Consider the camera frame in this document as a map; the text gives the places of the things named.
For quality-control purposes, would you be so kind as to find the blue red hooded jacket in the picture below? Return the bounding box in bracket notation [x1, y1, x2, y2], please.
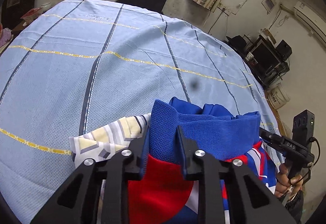
[70, 98, 281, 223]

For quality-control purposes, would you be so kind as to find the person right hand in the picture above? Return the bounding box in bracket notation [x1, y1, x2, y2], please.
[275, 163, 303, 199]

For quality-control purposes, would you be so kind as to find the white plastic bucket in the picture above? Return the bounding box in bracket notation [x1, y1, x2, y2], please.
[268, 83, 290, 110]

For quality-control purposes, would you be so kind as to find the black desk with clutter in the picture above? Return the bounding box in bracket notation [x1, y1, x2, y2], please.
[226, 35, 292, 89]

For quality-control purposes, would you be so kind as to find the black computer monitor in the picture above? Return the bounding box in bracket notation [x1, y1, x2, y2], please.
[251, 40, 280, 74]

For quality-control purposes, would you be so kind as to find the white air conditioner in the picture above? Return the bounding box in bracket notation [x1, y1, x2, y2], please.
[294, 1, 326, 46]

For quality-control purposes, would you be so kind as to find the white electrical panel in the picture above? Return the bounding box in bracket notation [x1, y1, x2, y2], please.
[261, 0, 276, 14]

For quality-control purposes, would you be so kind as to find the dark wooden nightstand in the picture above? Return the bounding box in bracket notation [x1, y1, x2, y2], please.
[11, 7, 48, 34]

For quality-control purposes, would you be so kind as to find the black tracking camera box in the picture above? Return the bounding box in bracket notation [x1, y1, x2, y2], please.
[292, 110, 315, 149]

